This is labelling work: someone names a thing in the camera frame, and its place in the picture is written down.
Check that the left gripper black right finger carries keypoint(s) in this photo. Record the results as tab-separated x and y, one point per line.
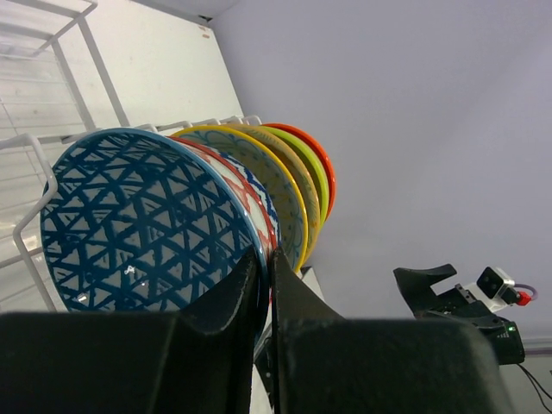
325	363

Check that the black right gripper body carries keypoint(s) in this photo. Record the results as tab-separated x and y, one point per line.
462	305

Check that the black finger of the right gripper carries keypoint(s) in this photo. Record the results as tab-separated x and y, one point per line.
415	286

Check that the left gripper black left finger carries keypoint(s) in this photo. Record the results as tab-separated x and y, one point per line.
195	360

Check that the teal triangle pattern bowl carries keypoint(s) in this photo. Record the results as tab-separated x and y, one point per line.
141	223

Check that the red rim zigzag bowl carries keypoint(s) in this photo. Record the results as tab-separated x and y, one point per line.
248	189

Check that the lime green bowl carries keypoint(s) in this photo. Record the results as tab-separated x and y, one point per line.
311	162

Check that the white green orange patterned bowl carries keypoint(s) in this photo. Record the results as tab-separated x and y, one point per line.
296	167

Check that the yellow rim patterned bowl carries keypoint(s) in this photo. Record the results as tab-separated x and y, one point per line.
235	140

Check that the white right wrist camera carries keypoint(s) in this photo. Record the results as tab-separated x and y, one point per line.
497	289

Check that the white wire dish rack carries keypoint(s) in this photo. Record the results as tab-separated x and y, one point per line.
69	69

